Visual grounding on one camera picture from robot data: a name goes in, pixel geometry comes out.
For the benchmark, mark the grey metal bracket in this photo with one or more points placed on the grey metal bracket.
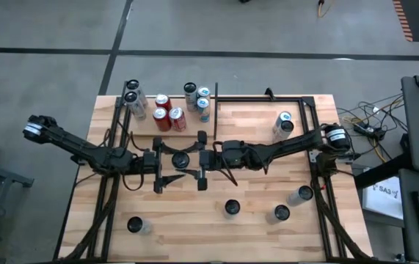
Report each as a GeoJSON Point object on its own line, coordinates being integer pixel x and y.
{"type": "Point", "coordinates": [312, 157]}

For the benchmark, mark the red Coca-Cola can white script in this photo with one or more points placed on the red Coca-Cola can white script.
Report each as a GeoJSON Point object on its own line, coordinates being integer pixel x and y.
{"type": "Point", "coordinates": [178, 119]}

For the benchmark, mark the grey metal side table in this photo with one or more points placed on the grey metal side table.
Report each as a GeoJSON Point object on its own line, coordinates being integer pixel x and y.
{"type": "Point", "coordinates": [3, 173]}

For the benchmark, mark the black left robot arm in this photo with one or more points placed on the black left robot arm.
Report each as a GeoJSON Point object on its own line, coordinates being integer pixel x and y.
{"type": "Point", "coordinates": [77, 146]}

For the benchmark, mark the black desk leg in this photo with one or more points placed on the black desk leg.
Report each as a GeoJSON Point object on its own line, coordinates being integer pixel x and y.
{"type": "Point", "coordinates": [378, 170]}

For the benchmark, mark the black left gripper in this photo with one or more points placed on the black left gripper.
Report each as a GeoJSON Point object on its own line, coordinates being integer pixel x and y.
{"type": "Point", "coordinates": [150, 163]}

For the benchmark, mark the white paper sheet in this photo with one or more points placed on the white paper sheet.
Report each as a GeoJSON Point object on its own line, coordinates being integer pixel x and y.
{"type": "Point", "coordinates": [385, 199]}

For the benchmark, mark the silver Celsius Arctic Vibe can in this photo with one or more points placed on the silver Celsius Arctic Vibe can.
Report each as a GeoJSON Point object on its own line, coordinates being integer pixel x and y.
{"type": "Point", "coordinates": [191, 95]}
{"type": "Point", "coordinates": [232, 207]}

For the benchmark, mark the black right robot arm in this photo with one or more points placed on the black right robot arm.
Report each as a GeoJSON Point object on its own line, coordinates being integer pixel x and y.
{"type": "Point", "coordinates": [293, 141]}

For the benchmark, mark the raised wooden shelf board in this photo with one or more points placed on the raised wooden shelf board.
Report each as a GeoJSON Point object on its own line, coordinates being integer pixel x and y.
{"type": "Point", "coordinates": [191, 126]}

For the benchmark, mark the black power strip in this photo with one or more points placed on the black power strip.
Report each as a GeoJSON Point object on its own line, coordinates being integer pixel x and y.
{"type": "Point", "coordinates": [368, 130]}

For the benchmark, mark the red zero sugar cola can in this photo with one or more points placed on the red zero sugar cola can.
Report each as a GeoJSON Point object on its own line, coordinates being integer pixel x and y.
{"type": "Point", "coordinates": [161, 119]}

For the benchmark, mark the black clamp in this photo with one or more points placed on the black clamp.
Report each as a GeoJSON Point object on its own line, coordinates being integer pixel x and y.
{"type": "Point", "coordinates": [270, 94]}

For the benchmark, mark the black aluminium table frame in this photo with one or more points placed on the black aluminium table frame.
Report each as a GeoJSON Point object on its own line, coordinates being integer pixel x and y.
{"type": "Point", "coordinates": [309, 101]}

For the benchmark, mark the silver slim can green print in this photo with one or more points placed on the silver slim can green print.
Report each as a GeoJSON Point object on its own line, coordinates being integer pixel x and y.
{"type": "Point", "coordinates": [133, 85]}

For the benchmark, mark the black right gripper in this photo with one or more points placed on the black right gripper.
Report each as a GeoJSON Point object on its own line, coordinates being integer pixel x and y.
{"type": "Point", "coordinates": [227, 155]}

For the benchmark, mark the silver slim can black lid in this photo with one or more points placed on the silver slim can black lid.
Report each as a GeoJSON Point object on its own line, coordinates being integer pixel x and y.
{"type": "Point", "coordinates": [295, 199]}
{"type": "Point", "coordinates": [273, 218]}
{"type": "Point", "coordinates": [135, 106]}
{"type": "Point", "coordinates": [143, 225]}

